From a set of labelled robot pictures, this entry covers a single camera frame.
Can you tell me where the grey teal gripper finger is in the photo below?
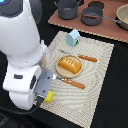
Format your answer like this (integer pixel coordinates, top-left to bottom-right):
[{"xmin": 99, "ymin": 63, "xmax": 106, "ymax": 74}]
[{"xmin": 35, "ymin": 69, "xmax": 53, "ymax": 98}]

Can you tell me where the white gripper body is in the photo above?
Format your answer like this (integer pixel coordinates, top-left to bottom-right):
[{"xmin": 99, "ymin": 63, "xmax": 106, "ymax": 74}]
[{"xmin": 3, "ymin": 64, "xmax": 42, "ymax": 110}]

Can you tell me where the yellow butter box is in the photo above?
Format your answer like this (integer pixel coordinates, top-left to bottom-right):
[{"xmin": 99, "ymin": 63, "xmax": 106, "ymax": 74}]
[{"xmin": 44, "ymin": 91, "xmax": 53, "ymax": 102}]

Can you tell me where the orange toy bread loaf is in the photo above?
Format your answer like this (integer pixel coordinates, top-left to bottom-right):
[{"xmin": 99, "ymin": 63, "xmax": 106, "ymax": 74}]
[{"xmin": 58, "ymin": 56, "xmax": 81, "ymax": 74}]

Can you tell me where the light blue toy cup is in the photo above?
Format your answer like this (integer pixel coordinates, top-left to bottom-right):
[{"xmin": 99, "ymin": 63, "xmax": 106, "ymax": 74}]
[{"xmin": 66, "ymin": 29, "xmax": 80, "ymax": 47}]

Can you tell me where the brown toy sausage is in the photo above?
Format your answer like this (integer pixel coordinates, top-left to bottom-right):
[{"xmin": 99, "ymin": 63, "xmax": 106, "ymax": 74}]
[{"xmin": 83, "ymin": 14, "xmax": 100, "ymax": 19}]

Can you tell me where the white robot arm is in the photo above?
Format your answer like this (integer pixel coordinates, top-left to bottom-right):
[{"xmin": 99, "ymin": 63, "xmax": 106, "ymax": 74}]
[{"xmin": 0, "ymin": 0, "xmax": 53, "ymax": 110}]

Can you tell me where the beige round plate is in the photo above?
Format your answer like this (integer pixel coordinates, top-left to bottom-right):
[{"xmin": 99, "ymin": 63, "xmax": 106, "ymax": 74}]
[{"xmin": 56, "ymin": 55, "xmax": 83, "ymax": 78}]

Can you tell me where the woven beige placemat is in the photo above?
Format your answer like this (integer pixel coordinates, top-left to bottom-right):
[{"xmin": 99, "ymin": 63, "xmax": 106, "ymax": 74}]
[{"xmin": 40, "ymin": 31, "xmax": 114, "ymax": 128}]

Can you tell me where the dark grey pot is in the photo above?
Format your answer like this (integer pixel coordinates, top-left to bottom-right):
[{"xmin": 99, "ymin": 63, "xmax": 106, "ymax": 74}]
[{"xmin": 55, "ymin": 0, "xmax": 84, "ymax": 20}]

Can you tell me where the pink brown mat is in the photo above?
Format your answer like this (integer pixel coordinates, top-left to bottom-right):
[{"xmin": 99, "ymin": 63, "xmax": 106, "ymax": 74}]
[{"xmin": 48, "ymin": 0, "xmax": 128, "ymax": 43}]

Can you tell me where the black round lid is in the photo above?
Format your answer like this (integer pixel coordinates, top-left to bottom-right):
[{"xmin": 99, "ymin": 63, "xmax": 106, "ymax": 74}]
[{"xmin": 88, "ymin": 1, "xmax": 104, "ymax": 9}]

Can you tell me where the beige pan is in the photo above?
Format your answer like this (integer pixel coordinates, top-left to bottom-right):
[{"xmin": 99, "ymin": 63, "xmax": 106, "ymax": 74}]
[{"xmin": 116, "ymin": 4, "xmax": 128, "ymax": 30}]

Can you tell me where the black cable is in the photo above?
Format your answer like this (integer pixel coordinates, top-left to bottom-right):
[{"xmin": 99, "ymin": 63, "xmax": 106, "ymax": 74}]
[{"xmin": 0, "ymin": 99, "xmax": 44, "ymax": 116}]

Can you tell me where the fork with orange handle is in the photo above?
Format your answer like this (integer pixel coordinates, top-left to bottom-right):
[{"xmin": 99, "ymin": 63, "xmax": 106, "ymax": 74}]
[{"xmin": 52, "ymin": 74, "xmax": 85, "ymax": 89}]

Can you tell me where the knife with orange handle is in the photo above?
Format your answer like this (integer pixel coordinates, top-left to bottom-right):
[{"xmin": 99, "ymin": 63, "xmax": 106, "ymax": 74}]
[{"xmin": 58, "ymin": 49, "xmax": 97, "ymax": 62}]

